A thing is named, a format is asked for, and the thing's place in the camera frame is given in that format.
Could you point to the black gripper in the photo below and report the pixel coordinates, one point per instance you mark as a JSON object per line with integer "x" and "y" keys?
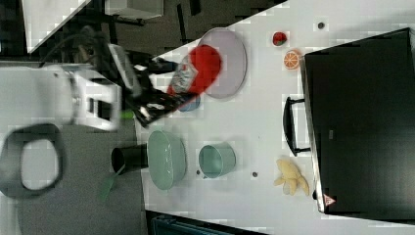
{"x": 137, "y": 91}

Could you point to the red plush ketchup bottle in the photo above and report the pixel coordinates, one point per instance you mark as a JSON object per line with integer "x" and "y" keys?
{"x": 196, "y": 72}

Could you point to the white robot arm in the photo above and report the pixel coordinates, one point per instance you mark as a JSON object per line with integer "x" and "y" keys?
{"x": 37, "y": 102}

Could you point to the black toaster oven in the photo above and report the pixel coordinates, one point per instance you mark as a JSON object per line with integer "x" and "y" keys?
{"x": 359, "y": 100}

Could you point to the green plush pepper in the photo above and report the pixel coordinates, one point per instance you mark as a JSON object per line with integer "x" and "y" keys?
{"x": 126, "y": 115}

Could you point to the green perforated colander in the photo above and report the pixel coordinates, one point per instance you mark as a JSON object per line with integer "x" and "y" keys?
{"x": 166, "y": 159}

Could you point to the black cylindrical pot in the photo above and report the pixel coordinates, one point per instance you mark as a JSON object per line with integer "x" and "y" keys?
{"x": 130, "y": 158}

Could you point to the lavender round plate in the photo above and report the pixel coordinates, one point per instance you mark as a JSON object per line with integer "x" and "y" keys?
{"x": 232, "y": 51}

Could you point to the green mug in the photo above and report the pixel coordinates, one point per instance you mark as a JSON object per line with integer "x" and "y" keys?
{"x": 216, "y": 160}

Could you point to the green slotted spatula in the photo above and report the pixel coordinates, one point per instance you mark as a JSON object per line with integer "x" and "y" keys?
{"x": 108, "y": 184}

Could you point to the small red strawberry toy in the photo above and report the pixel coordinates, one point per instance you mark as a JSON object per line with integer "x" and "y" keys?
{"x": 279, "y": 38}

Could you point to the orange slice toy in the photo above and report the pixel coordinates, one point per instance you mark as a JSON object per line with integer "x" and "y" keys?
{"x": 291, "y": 60}

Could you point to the cream plush garlic toy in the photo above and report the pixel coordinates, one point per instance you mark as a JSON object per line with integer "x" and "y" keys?
{"x": 291, "y": 178}

